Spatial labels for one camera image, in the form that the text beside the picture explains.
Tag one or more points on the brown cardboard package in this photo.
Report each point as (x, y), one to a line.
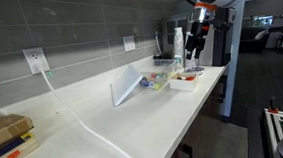
(8, 130)

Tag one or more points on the dark blue toy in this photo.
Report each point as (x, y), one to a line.
(146, 83)

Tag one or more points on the yellow sponge block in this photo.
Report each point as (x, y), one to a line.
(169, 75)

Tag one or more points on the small open wooden box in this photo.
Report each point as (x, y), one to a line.
(182, 85)

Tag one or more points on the aluminium frame stand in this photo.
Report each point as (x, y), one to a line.
(272, 130)

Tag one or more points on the clear plastic tote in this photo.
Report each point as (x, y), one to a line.
(165, 66)

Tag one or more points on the red item in wooden box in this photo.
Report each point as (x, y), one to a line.
(190, 78)

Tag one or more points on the blue patterned paper plate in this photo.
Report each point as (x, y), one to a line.
(196, 69)

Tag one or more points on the white empty wall outlet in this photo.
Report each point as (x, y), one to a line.
(129, 43)

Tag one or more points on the white plastic tote lid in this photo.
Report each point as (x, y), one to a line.
(125, 85)

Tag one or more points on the dark wooden base cabinet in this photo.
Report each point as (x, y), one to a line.
(213, 97)

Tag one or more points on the small yellow toy block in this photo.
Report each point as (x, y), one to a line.
(157, 86)

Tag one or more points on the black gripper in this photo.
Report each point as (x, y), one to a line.
(198, 35)

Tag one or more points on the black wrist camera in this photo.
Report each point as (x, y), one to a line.
(221, 24)

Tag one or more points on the computer monitor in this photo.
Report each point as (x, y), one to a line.
(262, 20)

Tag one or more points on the white wall outlet with plug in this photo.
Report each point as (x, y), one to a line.
(35, 59)

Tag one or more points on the teal toy block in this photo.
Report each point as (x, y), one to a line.
(160, 77)

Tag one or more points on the upside-down printed paper cup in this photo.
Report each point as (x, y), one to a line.
(179, 63)

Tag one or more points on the red toy block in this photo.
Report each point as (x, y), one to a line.
(154, 75)

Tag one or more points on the dark office desk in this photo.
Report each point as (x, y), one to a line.
(272, 34)

